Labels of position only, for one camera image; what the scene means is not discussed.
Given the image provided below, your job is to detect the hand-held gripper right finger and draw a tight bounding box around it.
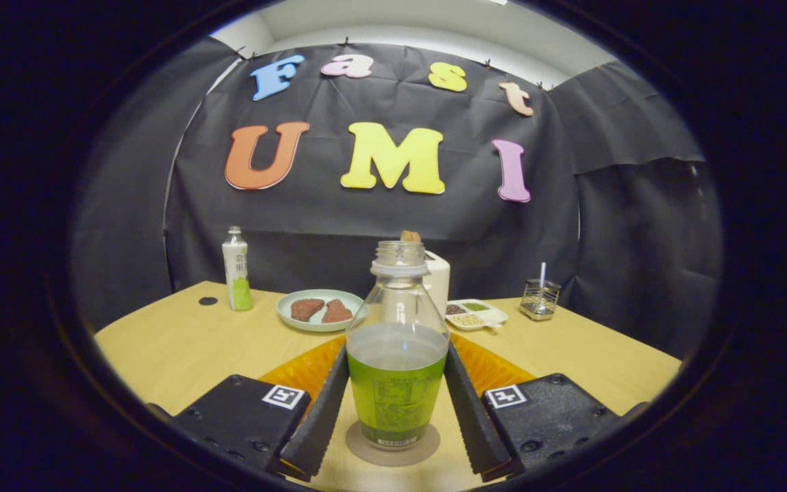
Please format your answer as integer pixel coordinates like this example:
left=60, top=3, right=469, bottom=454
left=443, top=333, right=648, bottom=482

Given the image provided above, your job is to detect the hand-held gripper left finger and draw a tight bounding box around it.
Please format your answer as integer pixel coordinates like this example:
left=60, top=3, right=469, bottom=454
left=174, top=335, right=351, bottom=482

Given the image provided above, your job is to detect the white toaster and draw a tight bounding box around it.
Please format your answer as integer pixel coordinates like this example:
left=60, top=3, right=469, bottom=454
left=423, top=250, right=451, bottom=318

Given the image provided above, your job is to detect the pale green plate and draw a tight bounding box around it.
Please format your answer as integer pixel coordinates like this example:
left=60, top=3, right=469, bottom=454
left=276, top=289, right=365, bottom=333

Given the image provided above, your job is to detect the wooden table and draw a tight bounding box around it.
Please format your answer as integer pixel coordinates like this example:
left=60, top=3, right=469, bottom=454
left=93, top=280, right=682, bottom=492

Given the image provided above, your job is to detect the wire mesh holder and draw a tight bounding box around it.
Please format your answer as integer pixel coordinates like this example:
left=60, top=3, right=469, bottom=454
left=519, top=279, right=562, bottom=322

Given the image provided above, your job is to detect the round brown coaster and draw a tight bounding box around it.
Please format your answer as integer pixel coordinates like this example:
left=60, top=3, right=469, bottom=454
left=346, top=420, right=441, bottom=467

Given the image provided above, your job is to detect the slim white green bottle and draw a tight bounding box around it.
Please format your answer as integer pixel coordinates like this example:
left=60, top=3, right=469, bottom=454
left=221, top=226, right=255, bottom=313

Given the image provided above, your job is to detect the clear juice bottle green label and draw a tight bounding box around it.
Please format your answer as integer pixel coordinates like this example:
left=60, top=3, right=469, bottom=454
left=346, top=240, right=451, bottom=451

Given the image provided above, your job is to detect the black backdrop cloth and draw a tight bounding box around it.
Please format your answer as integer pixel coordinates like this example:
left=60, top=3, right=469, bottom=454
left=69, top=34, right=726, bottom=363

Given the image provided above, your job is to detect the brown meat piece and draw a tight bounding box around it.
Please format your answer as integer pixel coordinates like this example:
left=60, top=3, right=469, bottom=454
left=321, top=299, right=354, bottom=325
left=290, top=298, right=326, bottom=323

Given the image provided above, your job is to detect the white divided tray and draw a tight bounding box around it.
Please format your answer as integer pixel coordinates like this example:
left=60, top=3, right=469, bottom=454
left=445, top=299, right=509, bottom=331

